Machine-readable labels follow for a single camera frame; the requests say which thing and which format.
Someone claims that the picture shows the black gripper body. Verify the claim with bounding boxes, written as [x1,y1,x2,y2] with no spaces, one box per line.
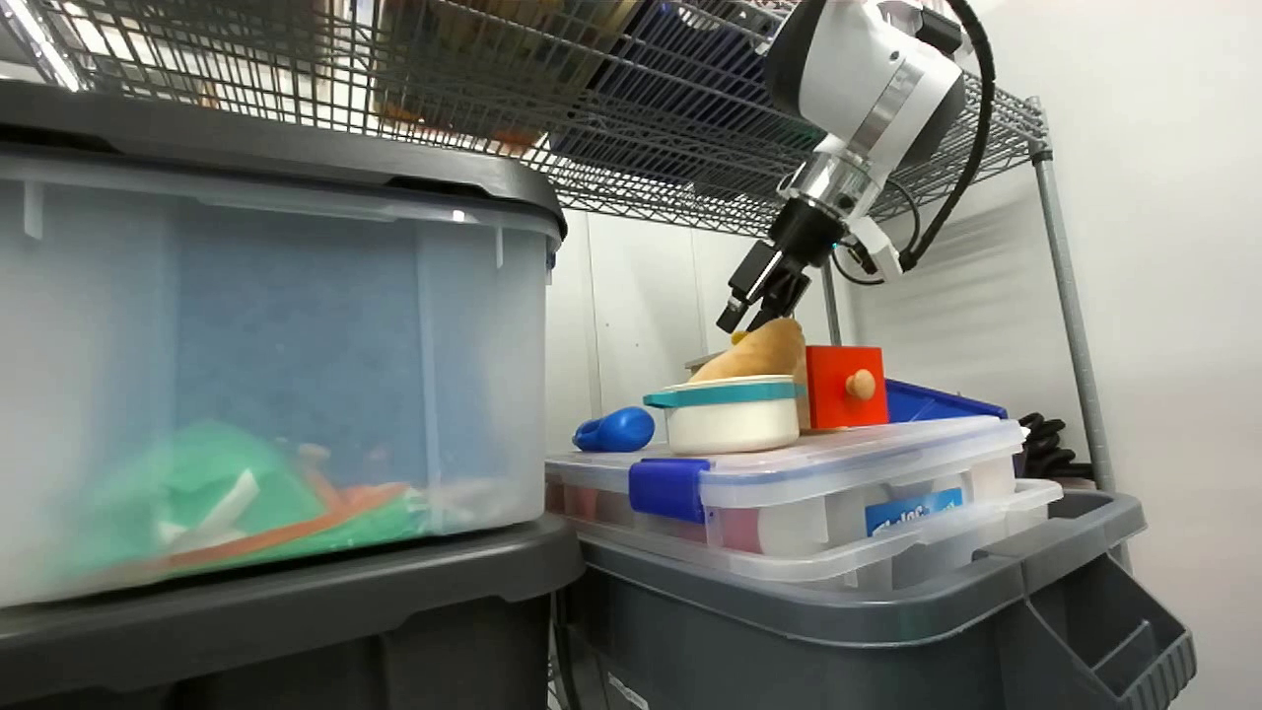
[764,193,852,286]

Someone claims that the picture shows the brown bread toy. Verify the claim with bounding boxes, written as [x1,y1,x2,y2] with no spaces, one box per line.
[688,311,809,388]

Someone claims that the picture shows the orange red box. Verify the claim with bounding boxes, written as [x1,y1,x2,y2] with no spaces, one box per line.
[800,343,890,436]

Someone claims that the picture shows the white bowl teal band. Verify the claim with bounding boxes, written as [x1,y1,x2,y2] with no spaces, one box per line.
[639,371,809,457]

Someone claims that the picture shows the clear compartment container blue latches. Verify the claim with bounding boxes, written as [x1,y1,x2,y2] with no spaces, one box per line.
[542,409,1035,561]

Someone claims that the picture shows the blue flat plastic piece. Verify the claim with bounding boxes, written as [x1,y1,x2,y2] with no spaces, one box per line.
[884,376,1014,427]

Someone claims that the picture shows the blue round toy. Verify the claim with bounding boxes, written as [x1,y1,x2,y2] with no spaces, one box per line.
[574,402,660,457]

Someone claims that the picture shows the dark blue storage bin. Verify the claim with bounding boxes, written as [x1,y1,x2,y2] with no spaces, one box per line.
[550,0,844,202]

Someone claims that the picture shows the blue container latch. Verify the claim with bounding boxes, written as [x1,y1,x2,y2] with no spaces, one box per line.
[624,455,713,527]

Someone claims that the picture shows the large clear plastic container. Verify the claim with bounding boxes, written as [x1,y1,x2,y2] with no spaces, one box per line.
[575,473,1064,597]

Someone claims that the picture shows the brown box on mesh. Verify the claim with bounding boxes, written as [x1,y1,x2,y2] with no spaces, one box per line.
[370,0,655,140]

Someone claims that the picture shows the grey plastic storage bin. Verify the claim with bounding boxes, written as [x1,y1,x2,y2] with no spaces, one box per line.
[555,485,1202,710]

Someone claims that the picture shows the clear tote dark grey lid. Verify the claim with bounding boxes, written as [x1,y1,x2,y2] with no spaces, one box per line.
[0,77,574,612]

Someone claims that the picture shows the orange flat item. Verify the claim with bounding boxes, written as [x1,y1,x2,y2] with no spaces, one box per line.
[171,476,415,562]

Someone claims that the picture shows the green soft item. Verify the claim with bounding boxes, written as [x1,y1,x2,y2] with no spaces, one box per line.
[56,420,425,576]

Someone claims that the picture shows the dark grey storage bin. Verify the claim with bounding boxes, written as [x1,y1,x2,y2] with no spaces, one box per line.
[0,514,584,710]

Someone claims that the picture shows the metal shelf post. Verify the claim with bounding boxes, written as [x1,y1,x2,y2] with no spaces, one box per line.
[1031,140,1120,497]
[817,272,850,346]

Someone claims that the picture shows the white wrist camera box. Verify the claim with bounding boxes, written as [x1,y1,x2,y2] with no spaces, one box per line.
[834,207,915,282]

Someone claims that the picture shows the wire mesh shelf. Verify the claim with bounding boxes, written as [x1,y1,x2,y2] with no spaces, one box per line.
[0,0,1057,247]

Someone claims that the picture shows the black cable bundle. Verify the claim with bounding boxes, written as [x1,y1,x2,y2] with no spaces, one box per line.
[1014,409,1098,485]

